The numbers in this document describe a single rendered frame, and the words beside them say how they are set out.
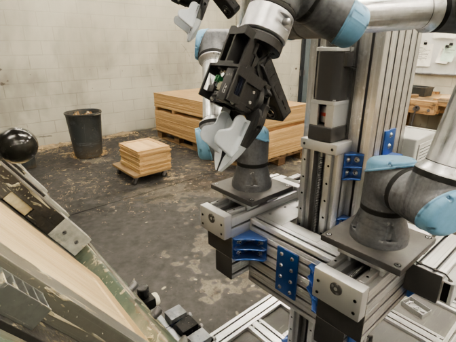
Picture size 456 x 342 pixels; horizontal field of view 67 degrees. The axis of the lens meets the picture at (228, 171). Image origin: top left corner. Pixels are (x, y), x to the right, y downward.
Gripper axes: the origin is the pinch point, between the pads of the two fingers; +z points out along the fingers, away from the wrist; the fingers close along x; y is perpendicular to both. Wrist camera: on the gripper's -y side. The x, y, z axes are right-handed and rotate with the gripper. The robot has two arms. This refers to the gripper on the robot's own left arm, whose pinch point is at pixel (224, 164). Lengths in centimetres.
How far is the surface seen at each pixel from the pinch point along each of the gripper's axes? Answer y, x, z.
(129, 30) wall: -198, -561, -158
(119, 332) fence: 5.3, -3.0, 30.6
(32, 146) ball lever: 27.3, 1.5, 5.2
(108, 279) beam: -16, -46, 43
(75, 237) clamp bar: -11, -66, 39
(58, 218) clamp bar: -4, -66, 34
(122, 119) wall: -242, -561, -10
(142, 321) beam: -16, -24, 43
